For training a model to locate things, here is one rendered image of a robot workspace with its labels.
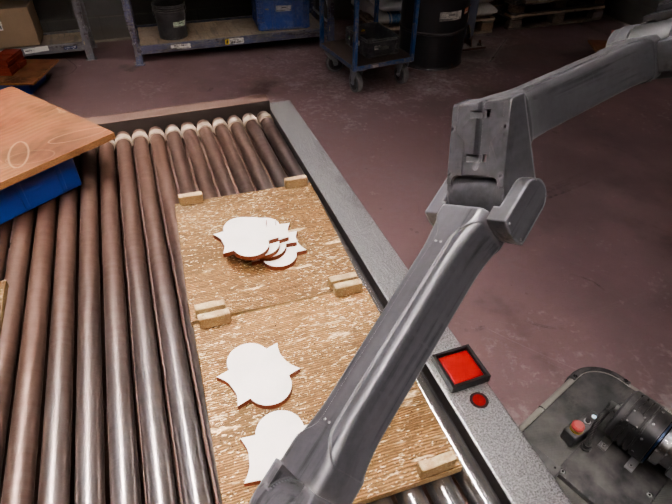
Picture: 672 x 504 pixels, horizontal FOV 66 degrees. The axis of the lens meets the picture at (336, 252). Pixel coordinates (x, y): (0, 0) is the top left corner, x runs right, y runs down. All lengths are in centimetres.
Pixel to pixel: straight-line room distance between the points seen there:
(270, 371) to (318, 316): 16
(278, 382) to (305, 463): 41
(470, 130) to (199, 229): 81
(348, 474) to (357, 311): 56
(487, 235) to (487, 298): 192
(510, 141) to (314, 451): 35
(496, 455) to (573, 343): 154
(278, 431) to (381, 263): 47
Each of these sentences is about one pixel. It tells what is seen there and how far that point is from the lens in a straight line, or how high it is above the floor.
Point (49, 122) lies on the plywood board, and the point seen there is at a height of 104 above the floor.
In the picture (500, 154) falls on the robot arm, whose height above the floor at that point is 142.
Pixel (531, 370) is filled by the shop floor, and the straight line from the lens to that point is 224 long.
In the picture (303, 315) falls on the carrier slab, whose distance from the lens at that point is 101.
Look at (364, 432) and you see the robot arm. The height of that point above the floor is 125.
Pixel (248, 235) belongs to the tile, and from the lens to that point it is 113.
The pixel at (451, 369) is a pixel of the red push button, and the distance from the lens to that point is 96.
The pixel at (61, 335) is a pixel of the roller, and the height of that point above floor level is 92.
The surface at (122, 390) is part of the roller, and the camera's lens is 99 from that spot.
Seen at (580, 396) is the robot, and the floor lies 24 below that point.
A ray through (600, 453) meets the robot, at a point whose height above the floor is 26.
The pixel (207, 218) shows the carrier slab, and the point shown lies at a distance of 127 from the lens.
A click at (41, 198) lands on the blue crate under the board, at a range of 149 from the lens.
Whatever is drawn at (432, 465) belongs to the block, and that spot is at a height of 96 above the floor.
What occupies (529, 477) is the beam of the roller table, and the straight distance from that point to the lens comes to 90.
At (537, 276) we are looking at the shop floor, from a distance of 265.
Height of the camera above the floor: 168
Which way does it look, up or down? 40 degrees down
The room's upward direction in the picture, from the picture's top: 1 degrees clockwise
